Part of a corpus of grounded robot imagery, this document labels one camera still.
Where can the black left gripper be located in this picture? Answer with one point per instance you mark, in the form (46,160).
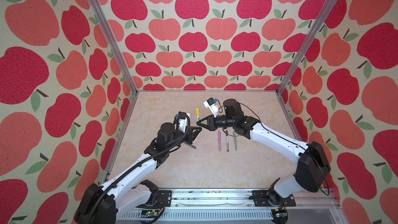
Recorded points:
(189,138)

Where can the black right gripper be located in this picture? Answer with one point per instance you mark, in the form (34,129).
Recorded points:
(210,123)

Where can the pink pen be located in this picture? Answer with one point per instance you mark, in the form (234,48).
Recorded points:
(219,141)

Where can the white pen brown end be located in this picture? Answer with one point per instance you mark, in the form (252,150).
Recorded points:
(227,141)

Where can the light green pen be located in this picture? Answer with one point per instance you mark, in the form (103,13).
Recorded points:
(235,141)

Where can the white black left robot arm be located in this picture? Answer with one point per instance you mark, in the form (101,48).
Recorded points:
(107,203)

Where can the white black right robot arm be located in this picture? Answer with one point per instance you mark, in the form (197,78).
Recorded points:
(311,161)

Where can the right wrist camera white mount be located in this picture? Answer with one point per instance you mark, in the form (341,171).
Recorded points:
(212,105)

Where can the aluminium front rail base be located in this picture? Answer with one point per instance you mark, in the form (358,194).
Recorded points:
(235,206)

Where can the aluminium left rear corner post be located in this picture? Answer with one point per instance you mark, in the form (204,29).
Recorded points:
(113,44)

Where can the aluminium corner post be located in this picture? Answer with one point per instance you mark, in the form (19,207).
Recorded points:
(113,44)
(315,28)

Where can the aluminium right rear corner post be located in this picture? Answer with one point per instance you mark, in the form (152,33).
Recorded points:
(315,28)

